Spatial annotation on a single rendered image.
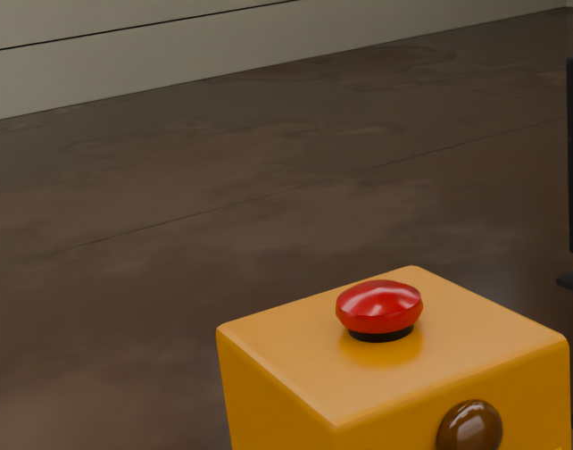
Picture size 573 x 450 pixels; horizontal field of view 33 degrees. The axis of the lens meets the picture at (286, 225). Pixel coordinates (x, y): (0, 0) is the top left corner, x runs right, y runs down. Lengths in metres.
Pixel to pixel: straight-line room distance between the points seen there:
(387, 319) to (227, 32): 7.48
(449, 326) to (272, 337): 0.08
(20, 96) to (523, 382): 7.02
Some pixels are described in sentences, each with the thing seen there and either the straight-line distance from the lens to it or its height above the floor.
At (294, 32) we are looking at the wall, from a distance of 8.16.
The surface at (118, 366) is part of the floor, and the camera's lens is 2.97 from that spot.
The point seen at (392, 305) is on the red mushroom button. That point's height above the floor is 1.10.
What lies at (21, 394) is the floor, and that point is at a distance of 2.93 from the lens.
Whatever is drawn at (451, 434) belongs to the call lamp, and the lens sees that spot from 0.39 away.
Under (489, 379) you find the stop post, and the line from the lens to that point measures 0.40.
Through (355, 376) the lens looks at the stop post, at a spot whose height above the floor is 1.08.
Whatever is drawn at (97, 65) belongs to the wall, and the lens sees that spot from 7.49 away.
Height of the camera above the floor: 1.27
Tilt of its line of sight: 19 degrees down
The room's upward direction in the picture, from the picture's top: 7 degrees counter-clockwise
